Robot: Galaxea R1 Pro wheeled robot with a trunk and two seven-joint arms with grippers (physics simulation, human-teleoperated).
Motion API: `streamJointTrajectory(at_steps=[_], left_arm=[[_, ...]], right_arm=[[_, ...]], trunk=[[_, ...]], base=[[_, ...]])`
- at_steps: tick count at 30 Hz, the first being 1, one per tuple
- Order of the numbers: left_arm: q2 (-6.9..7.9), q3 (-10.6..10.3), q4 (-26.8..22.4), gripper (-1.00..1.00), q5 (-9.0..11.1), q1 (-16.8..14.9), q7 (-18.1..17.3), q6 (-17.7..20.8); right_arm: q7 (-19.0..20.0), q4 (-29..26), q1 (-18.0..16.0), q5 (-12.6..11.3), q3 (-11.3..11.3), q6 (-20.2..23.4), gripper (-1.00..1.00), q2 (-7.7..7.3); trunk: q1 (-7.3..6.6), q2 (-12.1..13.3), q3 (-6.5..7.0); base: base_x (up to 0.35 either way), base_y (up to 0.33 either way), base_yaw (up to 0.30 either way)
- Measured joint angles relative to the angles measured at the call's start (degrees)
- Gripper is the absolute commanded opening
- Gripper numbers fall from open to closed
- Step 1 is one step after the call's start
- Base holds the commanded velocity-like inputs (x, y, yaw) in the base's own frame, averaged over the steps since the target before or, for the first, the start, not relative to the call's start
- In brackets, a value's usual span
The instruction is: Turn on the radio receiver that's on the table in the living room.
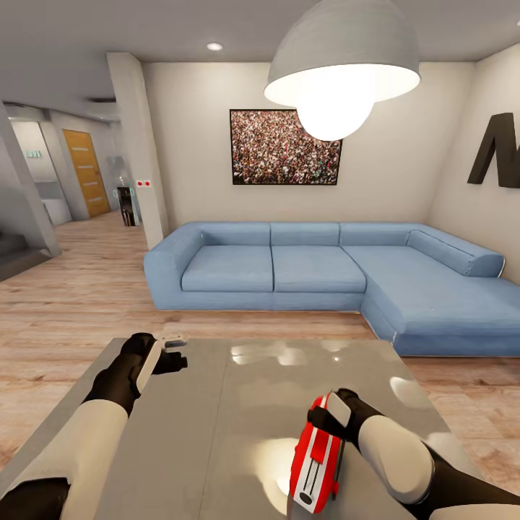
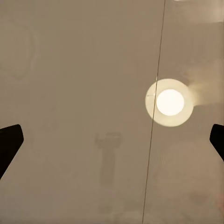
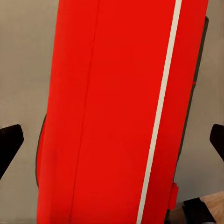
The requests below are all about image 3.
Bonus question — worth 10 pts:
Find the radio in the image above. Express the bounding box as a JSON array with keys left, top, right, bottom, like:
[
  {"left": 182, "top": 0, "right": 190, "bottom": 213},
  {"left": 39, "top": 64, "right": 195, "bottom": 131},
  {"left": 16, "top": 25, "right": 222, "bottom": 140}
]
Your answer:
[{"left": 35, "top": 0, "right": 209, "bottom": 224}]

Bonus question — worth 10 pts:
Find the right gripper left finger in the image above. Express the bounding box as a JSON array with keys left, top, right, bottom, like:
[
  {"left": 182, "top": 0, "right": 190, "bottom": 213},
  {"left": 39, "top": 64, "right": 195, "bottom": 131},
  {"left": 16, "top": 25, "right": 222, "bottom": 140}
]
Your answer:
[{"left": 0, "top": 124, "right": 24, "bottom": 179}]

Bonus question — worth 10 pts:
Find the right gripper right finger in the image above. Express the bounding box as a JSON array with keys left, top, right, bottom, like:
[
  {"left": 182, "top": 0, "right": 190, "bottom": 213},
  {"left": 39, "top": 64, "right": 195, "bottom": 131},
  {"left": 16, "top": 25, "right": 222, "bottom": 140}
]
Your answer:
[{"left": 210, "top": 124, "right": 224, "bottom": 160}]

